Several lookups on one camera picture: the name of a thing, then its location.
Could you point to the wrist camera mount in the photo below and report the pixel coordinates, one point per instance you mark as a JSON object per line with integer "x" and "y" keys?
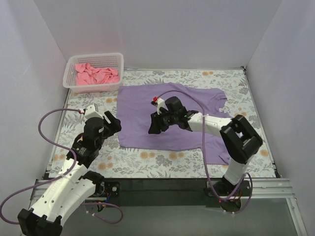
{"x": 91, "y": 112}
{"x": 159, "y": 103}

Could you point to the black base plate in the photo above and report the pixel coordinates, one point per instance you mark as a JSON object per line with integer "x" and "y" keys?
{"x": 144, "y": 192}

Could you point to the purple t shirt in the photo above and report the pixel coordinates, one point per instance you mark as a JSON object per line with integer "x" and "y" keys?
{"x": 134, "y": 110}

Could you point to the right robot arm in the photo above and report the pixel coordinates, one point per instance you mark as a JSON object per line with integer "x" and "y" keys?
{"x": 240, "y": 138}

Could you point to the white plastic basket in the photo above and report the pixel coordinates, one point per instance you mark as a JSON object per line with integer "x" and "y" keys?
{"x": 111, "y": 60}

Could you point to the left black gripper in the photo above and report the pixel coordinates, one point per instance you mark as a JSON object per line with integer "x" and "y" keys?
{"x": 109, "y": 125}

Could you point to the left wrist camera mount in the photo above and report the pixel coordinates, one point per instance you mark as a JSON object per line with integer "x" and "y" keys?
{"x": 91, "y": 112}

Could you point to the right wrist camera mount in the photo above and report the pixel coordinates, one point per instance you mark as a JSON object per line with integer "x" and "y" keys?
{"x": 159, "y": 103}

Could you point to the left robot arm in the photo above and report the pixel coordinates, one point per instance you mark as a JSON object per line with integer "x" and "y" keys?
{"x": 75, "y": 183}

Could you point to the pink t shirt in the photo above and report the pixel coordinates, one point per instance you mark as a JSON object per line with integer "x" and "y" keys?
{"x": 88, "y": 75}

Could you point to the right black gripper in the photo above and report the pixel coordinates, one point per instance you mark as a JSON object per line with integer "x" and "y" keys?
{"x": 160, "y": 119}

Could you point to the aluminium rail frame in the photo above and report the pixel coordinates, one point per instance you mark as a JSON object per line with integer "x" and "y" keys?
{"x": 263, "y": 188}

